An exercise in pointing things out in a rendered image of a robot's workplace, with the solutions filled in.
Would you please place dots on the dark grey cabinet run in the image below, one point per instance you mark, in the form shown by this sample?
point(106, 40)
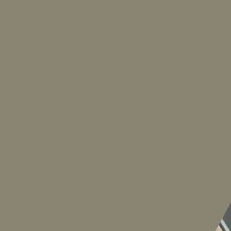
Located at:
point(228, 218)

